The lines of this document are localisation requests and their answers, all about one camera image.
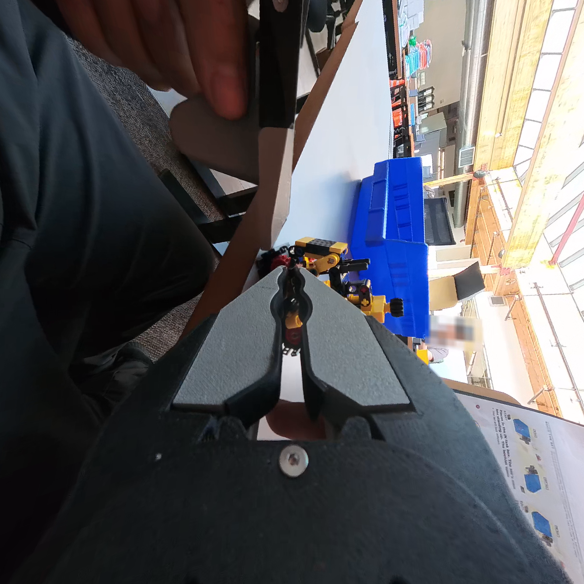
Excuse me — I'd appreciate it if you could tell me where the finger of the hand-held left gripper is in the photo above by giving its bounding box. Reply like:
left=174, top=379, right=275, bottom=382
left=257, top=125, right=295, bottom=252

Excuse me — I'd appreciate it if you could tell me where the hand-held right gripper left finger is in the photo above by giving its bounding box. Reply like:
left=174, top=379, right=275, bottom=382
left=172, top=266, right=287, bottom=428

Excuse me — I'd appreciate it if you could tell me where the black office chair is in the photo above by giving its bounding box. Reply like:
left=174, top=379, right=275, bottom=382
left=157, top=168, right=258, bottom=245

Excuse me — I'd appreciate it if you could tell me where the printed instruction sheet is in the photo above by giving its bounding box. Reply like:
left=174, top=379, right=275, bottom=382
left=456, top=391, right=584, bottom=584

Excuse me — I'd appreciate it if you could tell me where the yellow lego bulldozer model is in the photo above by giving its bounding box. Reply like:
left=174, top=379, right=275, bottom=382
left=255, top=236, right=405, bottom=347

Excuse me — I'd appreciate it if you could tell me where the person's dark trouser leg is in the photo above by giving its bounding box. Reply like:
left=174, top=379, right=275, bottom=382
left=0, top=0, right=221, bottom=584

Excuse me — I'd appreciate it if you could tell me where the tan and black chair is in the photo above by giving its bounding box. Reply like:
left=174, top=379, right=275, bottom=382
left=428, top=261, right=486, bottom=313

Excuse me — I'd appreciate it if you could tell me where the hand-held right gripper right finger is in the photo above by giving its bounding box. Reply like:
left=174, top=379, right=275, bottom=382
left=294, top=268, right=412, bottom=428

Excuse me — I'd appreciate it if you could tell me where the silver ventilation duct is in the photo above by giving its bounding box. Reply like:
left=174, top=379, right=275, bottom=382
left=453, top=0, right=497, bottom=229

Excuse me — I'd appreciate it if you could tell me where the blue plastic bin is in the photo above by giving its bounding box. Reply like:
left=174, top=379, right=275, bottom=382
left=360, top=156, right=426, bottom=242
left=349, top=239, right=430, bottom=340

